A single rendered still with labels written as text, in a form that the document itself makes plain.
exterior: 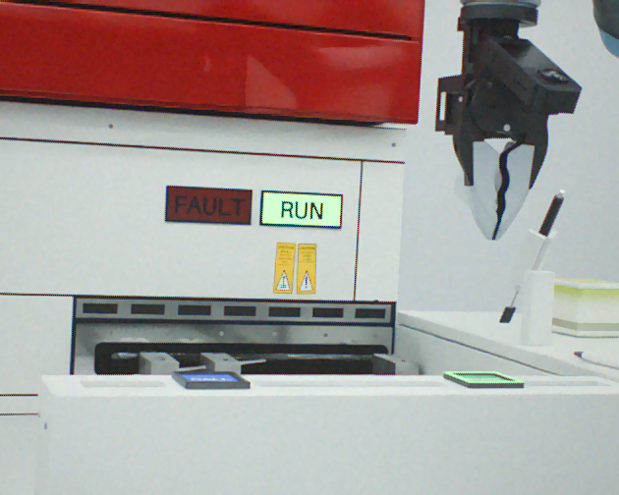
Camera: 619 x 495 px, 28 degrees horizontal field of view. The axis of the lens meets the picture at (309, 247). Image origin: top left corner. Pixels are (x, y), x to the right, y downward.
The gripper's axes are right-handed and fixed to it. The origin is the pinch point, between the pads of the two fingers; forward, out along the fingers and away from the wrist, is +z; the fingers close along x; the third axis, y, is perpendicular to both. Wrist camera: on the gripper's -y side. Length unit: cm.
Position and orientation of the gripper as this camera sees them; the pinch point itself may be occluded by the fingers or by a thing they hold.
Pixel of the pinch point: (496, 226)
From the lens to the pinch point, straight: 114.1
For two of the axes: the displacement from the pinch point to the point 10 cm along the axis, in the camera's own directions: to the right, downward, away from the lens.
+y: -3.2, -0.7, 9.5
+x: -9.5, -0.3, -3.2
